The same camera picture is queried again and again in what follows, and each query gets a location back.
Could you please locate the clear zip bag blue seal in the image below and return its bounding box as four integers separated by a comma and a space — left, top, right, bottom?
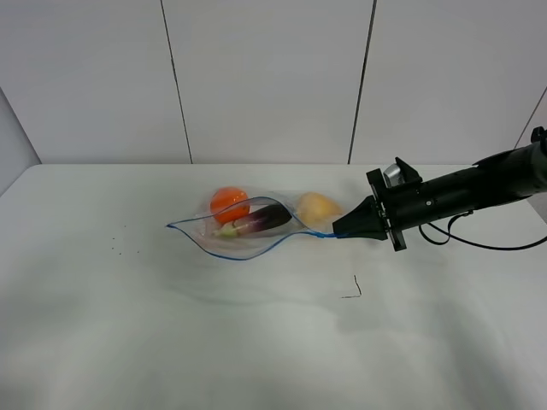
167, 186, 345, 261

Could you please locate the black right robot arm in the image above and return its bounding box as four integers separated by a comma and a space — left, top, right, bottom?
332, 126, 546, 251

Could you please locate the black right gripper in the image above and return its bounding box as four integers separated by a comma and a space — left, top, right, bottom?
332, 157, 423, 251

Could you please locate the orange fruit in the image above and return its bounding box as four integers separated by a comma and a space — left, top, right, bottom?
209, 186, 250, 225

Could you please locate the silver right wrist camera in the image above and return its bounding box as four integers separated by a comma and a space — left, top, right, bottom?
383, 163, 404, 188

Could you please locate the yellow pear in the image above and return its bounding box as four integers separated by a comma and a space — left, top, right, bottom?
296, 192, 344, 230

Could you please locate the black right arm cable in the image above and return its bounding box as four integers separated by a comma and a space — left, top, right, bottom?
418, 210, 547, 249

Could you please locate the purple eggplant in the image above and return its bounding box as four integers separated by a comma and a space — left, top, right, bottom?
214, 204, 292, 238

